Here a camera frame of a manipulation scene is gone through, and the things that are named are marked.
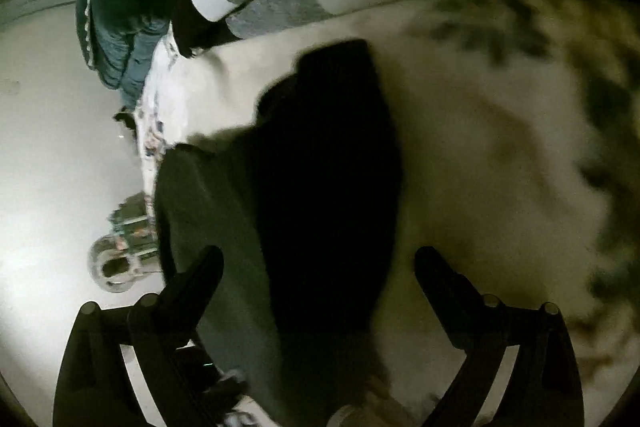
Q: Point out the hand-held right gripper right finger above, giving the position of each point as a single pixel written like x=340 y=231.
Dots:
x=440 y=287

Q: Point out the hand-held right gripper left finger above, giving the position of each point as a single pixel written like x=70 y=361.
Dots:
x=197 y=287

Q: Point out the dark striped sweater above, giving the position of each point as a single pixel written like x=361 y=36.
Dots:
x=320 y=182

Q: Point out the hanging dark clothes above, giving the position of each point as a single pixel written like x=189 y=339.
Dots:
x=125 y=119

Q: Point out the floral bed sheet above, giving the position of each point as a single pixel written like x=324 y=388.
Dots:
x=475 y=132

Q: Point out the folded dark green quilt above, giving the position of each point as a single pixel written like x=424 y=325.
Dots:
x=115 y=7

